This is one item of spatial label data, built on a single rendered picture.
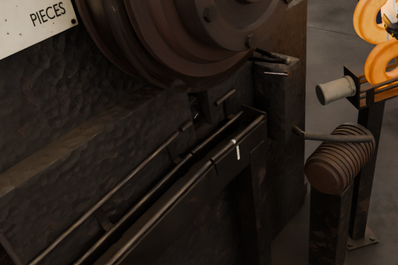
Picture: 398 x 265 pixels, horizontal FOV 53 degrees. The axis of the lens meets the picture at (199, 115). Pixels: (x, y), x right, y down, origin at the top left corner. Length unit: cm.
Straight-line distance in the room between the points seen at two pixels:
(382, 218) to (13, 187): 137
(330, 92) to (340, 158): 18
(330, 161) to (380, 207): 66
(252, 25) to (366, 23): 45
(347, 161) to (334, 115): 106
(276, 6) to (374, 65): 48
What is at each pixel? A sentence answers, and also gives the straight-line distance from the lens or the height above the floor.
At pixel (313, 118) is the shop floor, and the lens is 218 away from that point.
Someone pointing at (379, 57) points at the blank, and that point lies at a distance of 116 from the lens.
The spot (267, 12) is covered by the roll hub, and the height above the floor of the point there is 102.
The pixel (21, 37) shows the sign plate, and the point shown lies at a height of 108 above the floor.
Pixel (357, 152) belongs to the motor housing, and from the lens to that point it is 120.
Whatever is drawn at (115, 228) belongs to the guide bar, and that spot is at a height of 68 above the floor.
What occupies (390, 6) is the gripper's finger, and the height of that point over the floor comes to 90.
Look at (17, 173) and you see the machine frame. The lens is 75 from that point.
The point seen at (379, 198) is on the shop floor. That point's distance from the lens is 180.
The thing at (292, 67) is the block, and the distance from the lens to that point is 102.
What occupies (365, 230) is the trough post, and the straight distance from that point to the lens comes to 167.
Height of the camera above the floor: 130
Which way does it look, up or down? 35 degrees down
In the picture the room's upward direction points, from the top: 10 degrees counter-clockwise
